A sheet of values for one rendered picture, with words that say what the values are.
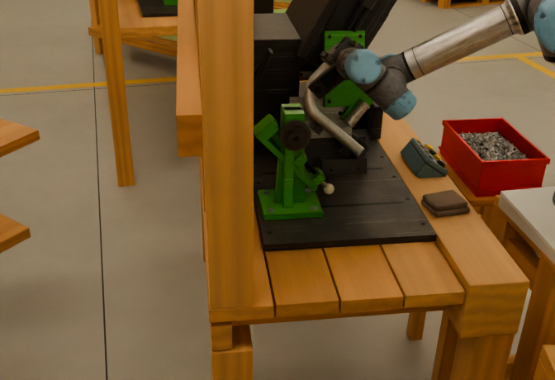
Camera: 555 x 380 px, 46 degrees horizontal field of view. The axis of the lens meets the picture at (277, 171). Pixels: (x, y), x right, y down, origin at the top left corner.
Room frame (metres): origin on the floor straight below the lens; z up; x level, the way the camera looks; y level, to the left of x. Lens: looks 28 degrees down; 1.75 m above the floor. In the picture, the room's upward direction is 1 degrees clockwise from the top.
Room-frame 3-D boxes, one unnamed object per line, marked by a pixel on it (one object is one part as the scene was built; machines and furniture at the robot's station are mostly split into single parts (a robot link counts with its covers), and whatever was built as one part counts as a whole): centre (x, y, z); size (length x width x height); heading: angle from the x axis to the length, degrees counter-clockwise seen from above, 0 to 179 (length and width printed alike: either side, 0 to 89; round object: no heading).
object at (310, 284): (1.83, -0.10, 0.44); 1.49 x 0.70 x 0.88; 8
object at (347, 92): (1.77, -0.18, 1.17); 0.13 x 0.12 x 0.20; 8
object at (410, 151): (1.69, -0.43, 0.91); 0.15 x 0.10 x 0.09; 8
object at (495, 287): (1.87, -0.38, 0.82); 1.50 x 0.14 x 0.15; 8
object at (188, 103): (1.78, 0.26, 1.23); 1.30 x 0.05 x 0.09; 8
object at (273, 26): (1.92, 0.05, 1.07); 0.30 x 0.18 x 0.34; 8
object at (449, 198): (1.45, -0.44, 0.91); 0.10 x 0.08 x 0.03; 109
